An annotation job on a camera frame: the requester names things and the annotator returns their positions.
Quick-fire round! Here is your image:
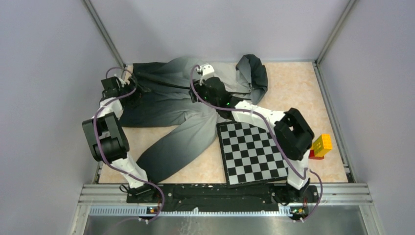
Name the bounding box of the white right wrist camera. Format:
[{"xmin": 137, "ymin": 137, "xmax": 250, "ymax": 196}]
[{"xmin": 196, "ymin": 64, "xmax": 215, "ymax": 79}]

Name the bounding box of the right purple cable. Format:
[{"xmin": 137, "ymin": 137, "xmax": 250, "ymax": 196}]
[{"xmin": 189, "ymin": 64, "xmax": 323, "ymax": 223}]

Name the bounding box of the yellow toy brick block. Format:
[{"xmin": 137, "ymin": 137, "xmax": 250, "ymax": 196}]
[{"xmin": 312, "ymin": 134, "xmax": 332, "ymax": 158}]

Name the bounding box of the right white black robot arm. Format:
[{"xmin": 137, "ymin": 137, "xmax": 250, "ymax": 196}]
[{"xmin": 190, "ymin": 77, "xmax": 315, "ymax": 205}]

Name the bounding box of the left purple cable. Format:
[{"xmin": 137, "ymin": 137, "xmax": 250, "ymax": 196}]
[{"xmin": 93, "ymin": 67, "xmax": 165, "ymax": 224}]

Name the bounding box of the aluminium frame rail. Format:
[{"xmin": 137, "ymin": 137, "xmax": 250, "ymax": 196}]
[{"xmin": 78, "ymin": 183, "xmax": 373, "ymax": 218}]

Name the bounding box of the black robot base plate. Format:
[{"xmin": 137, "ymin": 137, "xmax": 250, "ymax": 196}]
[{"xmin": 126, "ymin": 183, "xmax": 319, "ymax": 212}]

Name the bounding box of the grey gradient zip jacket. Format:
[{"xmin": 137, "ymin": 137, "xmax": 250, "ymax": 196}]
[{"xmin": 119, "ymin": 54, "xmax": 268, "ymax": 183}]

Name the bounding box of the purple cable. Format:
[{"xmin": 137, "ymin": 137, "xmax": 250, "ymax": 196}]
[
  {"xmin": 189, "ymin": 64, "xmax": 323, "ymax": 223},
  {"xmin": 93, "ymin": 67, "xmax": 165, "ymax": 224}
]

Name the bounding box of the black white checkerboard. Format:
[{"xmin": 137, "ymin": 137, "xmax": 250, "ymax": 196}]
[{"xmin": 216, "ymin": 121, "xmax": 288, "ymax": 188}]

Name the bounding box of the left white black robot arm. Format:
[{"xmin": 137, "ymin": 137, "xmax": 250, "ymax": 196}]
[{"xmin": 82, "ymin": 76, "xmax": 161, "ymax": 202}]

